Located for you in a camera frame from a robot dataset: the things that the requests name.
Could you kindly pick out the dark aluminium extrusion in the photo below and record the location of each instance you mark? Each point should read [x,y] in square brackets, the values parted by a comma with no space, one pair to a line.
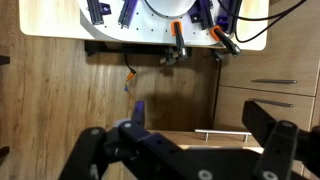
[96,11]
[230,15]
[127,13]
[203,13]

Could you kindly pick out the white table with clamps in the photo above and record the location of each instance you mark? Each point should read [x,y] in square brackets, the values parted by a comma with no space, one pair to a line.
[50,20]

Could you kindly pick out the black table frame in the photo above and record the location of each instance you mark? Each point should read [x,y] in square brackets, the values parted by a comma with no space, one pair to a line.
[100,46]

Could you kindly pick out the wooden base cabinet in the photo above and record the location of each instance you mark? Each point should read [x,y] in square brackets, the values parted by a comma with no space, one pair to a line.
[283,60]

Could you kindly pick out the white round base plate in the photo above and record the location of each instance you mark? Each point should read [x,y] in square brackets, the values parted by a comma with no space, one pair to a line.
[150,30]

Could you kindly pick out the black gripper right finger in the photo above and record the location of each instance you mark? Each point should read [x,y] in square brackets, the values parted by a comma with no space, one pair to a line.
[276,143]

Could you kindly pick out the orange black bar clamp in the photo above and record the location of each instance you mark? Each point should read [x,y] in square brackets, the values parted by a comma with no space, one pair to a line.
[179,36]
[225,39]

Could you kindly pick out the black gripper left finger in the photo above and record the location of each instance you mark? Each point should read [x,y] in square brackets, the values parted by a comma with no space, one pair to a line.
[86,156]

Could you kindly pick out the wooden drawer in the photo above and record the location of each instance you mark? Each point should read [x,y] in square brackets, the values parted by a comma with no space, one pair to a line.
[186,136]

